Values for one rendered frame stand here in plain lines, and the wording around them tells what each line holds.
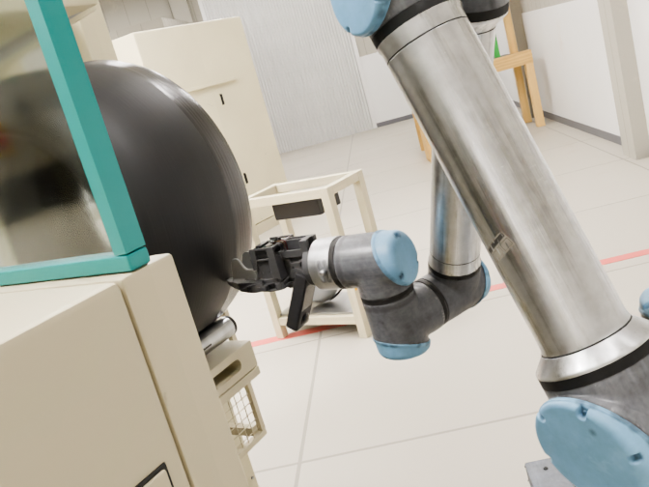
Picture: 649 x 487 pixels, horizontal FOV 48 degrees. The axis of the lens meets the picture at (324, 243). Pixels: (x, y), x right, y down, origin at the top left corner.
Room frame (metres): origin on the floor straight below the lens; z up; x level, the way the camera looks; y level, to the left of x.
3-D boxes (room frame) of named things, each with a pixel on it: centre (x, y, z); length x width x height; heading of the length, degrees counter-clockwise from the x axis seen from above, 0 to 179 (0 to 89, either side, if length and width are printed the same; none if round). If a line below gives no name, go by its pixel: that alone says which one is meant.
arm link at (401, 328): (1.15, -0.09, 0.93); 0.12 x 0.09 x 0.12; 120
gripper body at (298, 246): (1.24, 0.07, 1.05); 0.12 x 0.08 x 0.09; 56
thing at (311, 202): (3.77, 0.05, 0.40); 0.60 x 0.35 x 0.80; 53
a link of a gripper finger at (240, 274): (1.29, 0.16, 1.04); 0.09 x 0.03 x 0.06; 56
